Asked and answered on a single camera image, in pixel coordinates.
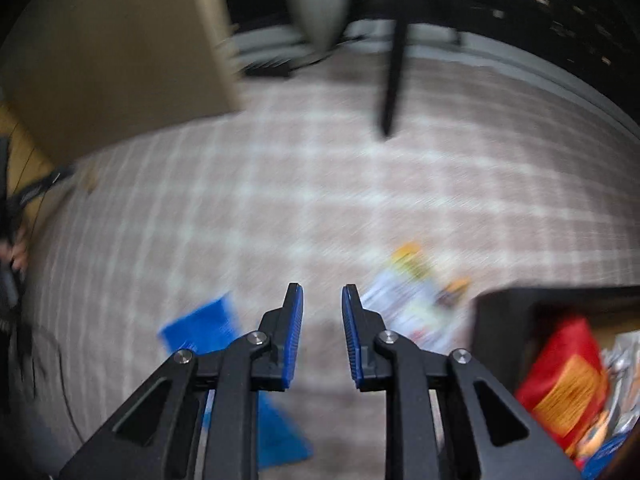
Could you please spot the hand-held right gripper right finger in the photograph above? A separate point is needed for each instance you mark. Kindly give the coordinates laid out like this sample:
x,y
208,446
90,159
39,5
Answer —
x,y
350,340

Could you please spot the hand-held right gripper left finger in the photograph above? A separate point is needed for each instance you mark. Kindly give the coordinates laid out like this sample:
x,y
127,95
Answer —
x,y
292,340

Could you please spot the silver snack packet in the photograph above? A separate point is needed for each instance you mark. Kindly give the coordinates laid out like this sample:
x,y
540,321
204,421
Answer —
x,y
405,300

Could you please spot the blue printed sheet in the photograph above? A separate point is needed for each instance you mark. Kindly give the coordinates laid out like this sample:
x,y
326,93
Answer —
x,y
205,325

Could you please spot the black container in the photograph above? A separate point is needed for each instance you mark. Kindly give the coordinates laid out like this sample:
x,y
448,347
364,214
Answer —
x,y
500,320

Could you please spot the person's left hand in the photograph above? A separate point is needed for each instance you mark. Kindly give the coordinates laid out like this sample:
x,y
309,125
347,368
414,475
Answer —
x,y
19,252

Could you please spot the pine wood furniture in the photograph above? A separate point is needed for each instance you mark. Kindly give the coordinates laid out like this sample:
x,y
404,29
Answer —
x,y
30,152

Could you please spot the light wooden cabinet panel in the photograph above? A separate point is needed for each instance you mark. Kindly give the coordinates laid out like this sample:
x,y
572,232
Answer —
x,y
125,60

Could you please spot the red snack bag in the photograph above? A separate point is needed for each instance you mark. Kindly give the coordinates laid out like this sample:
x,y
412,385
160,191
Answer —
x,y
565,385

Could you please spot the silver foil packet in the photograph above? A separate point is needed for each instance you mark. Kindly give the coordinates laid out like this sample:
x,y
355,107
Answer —
x,y
622,360

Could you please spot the black power strip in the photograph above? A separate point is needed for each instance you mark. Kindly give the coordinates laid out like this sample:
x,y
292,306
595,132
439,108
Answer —
x,y
267,67

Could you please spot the black tripod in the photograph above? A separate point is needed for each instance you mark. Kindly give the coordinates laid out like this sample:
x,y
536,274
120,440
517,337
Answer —
x,y
395,70

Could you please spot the blue packet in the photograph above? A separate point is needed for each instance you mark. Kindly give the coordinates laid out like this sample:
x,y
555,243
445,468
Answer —
x,y
602,455

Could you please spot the white pillar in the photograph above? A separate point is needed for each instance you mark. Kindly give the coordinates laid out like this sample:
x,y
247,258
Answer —
x,y
315,0

